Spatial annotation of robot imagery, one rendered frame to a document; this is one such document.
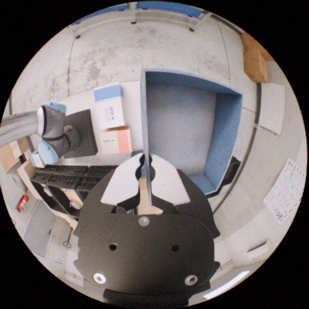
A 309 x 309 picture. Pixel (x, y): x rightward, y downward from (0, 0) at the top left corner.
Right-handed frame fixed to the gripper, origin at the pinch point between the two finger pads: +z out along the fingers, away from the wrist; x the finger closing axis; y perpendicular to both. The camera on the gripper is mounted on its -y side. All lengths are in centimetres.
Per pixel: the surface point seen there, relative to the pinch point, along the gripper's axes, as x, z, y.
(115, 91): -13.6, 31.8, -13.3
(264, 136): 250, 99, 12
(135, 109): -6.6, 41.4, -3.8
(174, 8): 27, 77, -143
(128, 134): -9.3, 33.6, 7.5
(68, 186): -44, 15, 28
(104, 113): -19.2, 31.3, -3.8
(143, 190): -3.3, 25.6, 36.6
